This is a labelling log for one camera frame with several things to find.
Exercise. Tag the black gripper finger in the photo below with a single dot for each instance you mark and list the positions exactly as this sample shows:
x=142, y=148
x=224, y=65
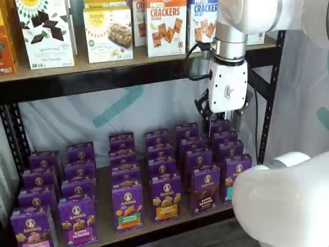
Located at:
x=237, y=121
x=204, y=105

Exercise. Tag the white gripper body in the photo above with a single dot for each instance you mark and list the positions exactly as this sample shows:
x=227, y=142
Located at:
x=227, y=85

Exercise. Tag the purple Annie's box brown patch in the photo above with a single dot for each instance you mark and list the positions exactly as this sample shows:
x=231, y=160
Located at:
x=205, y=193
x=199, y=159

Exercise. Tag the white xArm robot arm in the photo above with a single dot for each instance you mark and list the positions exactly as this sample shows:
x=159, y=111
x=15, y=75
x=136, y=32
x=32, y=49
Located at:
x=282, y=205

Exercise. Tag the purple Annie's snack box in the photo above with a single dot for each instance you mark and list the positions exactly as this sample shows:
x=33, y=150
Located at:
x=187, y=131
x=38, y=178
x=160, y=151
x=126, y=178
x=156, y=136
x=43, y=160
x=192, y=145
x=230, y=149
x=219, y=126
x=223, y=136
x=123, y=155
x=122, y=140
x=124, y=167
x=81, y=153
x=36, y=198
x=79, y=171
x=77, y=189

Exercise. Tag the purple Annie's box teal patch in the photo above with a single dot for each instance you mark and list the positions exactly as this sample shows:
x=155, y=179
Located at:
x=235, y=169

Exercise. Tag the blue pretzel crackers box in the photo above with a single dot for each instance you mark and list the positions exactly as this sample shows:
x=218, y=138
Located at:
x=200, y=15

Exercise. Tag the purple Annie's box orange patch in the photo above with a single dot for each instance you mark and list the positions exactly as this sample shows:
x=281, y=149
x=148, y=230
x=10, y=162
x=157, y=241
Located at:
x=165, y=200
x=162, y=167

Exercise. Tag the orange pretzel crackers box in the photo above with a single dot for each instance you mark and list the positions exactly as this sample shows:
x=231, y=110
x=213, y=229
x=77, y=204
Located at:
x=138, y=25
x=165, y=31

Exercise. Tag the Simple Mills bar box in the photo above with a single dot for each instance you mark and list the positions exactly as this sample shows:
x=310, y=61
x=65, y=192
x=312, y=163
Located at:
x=108, y=38
x=105, y=4

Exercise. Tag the purple Annie's box green patch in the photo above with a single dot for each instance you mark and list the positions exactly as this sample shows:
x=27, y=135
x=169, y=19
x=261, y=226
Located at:
x=127, y=205

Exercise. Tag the black metal shelf rack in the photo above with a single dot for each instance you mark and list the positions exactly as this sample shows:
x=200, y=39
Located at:
x=77, y=87

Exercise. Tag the white box dark diamond crackers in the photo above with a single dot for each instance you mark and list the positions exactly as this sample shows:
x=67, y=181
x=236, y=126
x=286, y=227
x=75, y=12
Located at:
x=46, y=46
x=73, y=25

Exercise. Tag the purple Annie's box magenta patch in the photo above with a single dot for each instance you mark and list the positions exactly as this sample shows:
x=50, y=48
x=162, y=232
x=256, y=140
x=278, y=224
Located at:
x=77, y=221

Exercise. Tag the orange yellow snack box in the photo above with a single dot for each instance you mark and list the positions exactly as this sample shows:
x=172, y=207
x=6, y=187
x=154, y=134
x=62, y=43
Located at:
x=7, y=38

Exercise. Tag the purple Annie's box pink patch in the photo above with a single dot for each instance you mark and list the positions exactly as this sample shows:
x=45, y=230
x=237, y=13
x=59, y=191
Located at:
x=30, y=229

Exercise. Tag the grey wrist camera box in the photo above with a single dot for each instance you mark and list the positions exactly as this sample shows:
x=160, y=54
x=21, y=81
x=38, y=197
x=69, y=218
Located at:
x=201, y=67

